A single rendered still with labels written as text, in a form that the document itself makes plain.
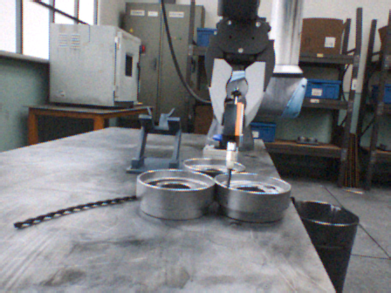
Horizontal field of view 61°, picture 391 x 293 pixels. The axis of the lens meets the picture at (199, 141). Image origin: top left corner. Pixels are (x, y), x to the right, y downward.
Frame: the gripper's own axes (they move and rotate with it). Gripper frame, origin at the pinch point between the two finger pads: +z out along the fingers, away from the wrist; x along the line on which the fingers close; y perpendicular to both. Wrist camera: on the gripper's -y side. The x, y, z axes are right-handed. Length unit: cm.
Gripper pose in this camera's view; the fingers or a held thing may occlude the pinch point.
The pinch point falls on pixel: (234, 117)
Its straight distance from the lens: 46.4
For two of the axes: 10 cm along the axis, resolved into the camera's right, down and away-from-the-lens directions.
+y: 1.3, 0.1, 9.9
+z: -1.0, 9.9, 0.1
